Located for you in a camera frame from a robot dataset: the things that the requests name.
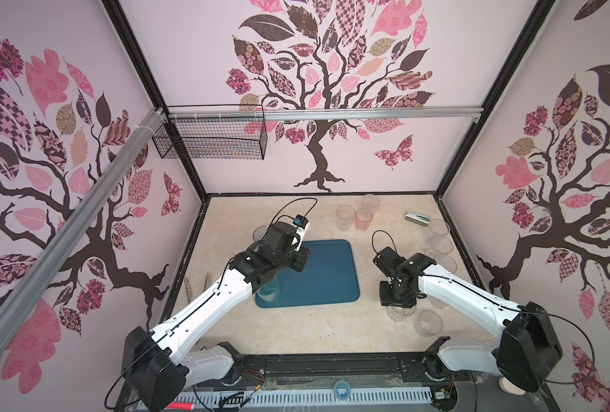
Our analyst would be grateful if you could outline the tall blue translucent cup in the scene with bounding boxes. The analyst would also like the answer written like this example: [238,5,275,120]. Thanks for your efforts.
[253,225,268,242]

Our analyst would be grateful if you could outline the green translucent cup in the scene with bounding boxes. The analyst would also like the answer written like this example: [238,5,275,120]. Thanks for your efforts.
[257,278,280,303]

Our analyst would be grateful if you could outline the dark teal plastic tray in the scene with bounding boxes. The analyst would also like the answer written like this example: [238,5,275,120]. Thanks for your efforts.
[255,240,360,309]

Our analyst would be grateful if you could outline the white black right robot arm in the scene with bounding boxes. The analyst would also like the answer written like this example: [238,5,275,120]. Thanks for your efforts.
[373,247,563,392]

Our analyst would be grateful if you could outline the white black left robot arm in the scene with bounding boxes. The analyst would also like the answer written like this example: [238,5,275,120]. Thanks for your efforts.
[121,216,311,411]

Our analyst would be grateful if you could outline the clear glass front left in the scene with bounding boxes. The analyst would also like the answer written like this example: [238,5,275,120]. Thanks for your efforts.
[386,307,417,322]

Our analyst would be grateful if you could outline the clear glass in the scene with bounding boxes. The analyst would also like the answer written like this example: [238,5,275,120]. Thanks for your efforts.
[386,307,417,322]
[414,310,444,337]

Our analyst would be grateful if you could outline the clear glass front right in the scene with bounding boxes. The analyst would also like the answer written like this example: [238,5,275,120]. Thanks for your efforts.
[414,310,444,337]

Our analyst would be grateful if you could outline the clear cup right lower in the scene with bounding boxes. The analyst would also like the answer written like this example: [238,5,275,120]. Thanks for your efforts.
[434,254,458,274]

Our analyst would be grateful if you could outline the clear cup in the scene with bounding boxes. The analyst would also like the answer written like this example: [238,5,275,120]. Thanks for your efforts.
[335,205,356,231]
[434,254,458,274]
[362,194,381,215]
[425,219,450,238]
[425,235,454,258]

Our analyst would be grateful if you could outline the clear cup right middle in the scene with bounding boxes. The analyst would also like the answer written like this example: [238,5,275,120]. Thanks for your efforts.
[425,235,454,258]

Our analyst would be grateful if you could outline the silver metal box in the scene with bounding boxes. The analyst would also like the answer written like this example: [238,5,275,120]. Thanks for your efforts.
[404,211,431,228]

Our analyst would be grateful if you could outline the clear cup right top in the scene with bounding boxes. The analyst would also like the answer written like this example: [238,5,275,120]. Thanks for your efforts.
[425,219,450,238]

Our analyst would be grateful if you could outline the wooden tongs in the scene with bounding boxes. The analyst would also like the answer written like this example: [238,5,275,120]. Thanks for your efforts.
[183,272,211,303]

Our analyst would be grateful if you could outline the pink translucent cup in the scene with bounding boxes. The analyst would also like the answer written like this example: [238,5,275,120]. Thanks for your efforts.
[355,209,374,231]

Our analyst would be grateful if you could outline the clear cup back centre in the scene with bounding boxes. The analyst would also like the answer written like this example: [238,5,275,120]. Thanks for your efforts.
[362,194,381,215]

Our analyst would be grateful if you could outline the clear cup back left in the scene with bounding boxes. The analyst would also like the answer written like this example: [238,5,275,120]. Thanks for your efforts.
[335,205,356,231]

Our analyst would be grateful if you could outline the blue tape roll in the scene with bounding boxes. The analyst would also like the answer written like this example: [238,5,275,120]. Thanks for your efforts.
[332,379,351,402]

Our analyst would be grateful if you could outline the beige round disc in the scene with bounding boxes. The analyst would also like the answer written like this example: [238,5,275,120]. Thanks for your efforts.
[498,377,526,396]

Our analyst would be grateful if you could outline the pink marker pen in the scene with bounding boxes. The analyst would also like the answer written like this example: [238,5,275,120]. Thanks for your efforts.
[166,402,196,411]

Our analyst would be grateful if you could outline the grey slotted cable duct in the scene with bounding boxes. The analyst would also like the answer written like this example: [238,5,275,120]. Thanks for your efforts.
[174,387,432,410]

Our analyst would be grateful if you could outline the black wire basket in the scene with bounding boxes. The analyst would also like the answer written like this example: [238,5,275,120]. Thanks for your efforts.
[152,103,268,161]

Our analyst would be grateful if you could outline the aluminium rail left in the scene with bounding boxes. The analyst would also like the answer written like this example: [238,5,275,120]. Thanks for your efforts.
[0,107,168,377]

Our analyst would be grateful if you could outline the aluminium rail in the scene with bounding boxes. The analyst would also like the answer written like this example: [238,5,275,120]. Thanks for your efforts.
[0,107,168,377]
[166,104,484,121]

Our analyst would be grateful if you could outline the aluminium rail back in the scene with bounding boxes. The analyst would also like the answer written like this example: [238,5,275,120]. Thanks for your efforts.
[166,104,484,121]

